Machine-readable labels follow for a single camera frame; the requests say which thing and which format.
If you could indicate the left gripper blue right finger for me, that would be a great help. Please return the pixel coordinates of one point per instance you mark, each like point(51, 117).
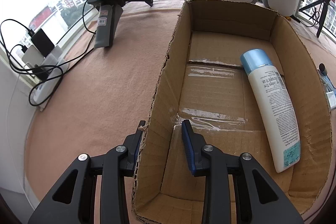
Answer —
point(193, 143)

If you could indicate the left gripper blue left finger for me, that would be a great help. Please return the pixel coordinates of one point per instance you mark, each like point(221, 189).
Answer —
point(132, 143)

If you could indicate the brown cardboard box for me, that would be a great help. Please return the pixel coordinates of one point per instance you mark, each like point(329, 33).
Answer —
point(202, 79)

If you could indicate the white lotion bottle blue cap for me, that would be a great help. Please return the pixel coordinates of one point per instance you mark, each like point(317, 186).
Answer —
point(276, 108)

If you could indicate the peach fleece blanket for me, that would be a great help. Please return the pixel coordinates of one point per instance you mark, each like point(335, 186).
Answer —
point(106, 95)

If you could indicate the white power strip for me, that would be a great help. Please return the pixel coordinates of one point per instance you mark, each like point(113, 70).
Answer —
point(48, 70)

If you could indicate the black power adapter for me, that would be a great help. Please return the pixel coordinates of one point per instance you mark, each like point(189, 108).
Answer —
point(42, 42)

